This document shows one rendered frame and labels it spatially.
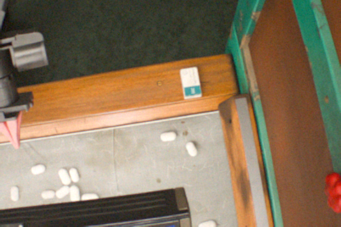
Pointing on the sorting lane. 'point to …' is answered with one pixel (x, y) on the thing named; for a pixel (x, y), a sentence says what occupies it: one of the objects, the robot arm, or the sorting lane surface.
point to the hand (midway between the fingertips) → (17, 143)
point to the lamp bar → (108, 212)
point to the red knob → (333, 191)
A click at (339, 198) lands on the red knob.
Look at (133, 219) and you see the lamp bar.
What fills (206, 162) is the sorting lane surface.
